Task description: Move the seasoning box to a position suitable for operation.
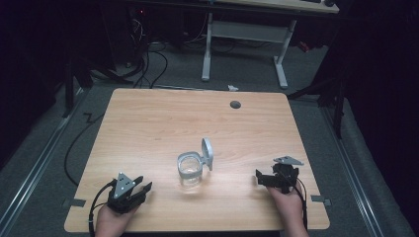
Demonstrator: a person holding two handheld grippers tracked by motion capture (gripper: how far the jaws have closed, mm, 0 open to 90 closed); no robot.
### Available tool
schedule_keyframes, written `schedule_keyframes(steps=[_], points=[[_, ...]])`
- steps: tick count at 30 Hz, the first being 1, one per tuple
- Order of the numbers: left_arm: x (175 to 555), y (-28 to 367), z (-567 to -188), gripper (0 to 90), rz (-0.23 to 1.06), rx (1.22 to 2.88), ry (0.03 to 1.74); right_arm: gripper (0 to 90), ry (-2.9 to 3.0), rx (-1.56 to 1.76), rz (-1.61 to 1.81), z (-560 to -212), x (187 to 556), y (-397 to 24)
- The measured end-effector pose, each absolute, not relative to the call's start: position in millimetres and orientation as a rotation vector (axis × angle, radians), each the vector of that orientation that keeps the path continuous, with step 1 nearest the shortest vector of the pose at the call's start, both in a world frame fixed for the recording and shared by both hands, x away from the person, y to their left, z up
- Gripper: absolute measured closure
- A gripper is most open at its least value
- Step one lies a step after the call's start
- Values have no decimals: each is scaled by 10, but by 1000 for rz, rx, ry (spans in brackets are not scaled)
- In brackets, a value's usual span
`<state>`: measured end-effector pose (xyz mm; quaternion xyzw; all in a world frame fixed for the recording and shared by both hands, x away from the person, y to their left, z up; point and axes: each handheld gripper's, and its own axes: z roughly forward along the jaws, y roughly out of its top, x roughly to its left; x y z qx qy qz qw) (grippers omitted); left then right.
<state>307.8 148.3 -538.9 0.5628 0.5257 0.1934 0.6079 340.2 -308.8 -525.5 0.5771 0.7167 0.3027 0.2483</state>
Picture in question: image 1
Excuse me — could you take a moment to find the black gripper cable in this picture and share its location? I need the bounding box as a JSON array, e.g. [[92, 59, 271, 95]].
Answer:
[[87, 179, 119, 237], [290, 177, 309, 231]]

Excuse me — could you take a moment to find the clear cup with grey lid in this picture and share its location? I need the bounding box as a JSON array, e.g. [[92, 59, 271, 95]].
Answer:
[[176, 137, 214, 191]]

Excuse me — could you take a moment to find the black metal stand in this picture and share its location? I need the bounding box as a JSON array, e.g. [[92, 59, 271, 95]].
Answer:
[[286, 65, 350, 140], [60, 55, 132, 119]]

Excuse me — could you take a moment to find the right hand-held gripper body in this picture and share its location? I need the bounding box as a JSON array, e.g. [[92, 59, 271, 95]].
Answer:
[[271, 155, 304, 195]]

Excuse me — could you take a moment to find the person's right hand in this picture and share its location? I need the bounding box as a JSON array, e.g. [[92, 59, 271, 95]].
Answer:
[[267, 185, 309, 237]]

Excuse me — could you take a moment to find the metal floor rail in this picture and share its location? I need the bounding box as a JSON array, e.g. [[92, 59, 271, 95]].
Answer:
[[320, 107, 386, 237], [0, 87, 92, 237]]

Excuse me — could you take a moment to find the bundle of black cables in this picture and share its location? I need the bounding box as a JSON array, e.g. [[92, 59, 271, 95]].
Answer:
[[129, 18, 170, 90]]

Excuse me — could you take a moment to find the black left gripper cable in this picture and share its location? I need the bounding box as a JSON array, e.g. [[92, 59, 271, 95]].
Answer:
[[87, 179, 119, 237]]

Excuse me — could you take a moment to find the black floor cable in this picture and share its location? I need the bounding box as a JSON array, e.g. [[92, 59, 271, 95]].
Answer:
[[63, 112, 107, 188]]

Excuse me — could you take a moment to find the white desk with metal legs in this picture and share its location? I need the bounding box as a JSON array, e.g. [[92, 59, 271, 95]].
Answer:
[[201, 0, 341, 90]]

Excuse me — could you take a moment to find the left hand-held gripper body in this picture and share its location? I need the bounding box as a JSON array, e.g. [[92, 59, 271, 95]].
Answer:
[[107, 172, 147, 215]]

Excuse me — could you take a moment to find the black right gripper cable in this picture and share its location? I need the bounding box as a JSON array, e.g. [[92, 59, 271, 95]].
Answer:
[[290, 177, 309, 231]]

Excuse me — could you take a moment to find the person's left hand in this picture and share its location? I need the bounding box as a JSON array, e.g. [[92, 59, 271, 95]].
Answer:
[[94, 203, 140, 237]]

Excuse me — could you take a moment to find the grey tape strip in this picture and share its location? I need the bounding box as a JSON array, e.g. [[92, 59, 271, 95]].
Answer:
[[61, 197, 87, 208], [310, 195, 332, 207]]

